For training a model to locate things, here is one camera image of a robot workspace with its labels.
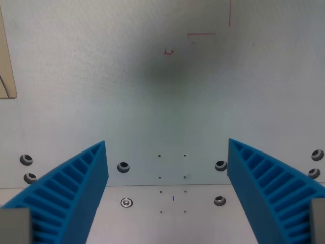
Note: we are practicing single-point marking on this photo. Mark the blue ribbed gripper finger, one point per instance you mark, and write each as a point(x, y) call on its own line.
point(264, 188)
point(66, 193)

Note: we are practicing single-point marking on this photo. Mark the silver screw in countersunk hole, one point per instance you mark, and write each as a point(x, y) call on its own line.
point(126, 202)

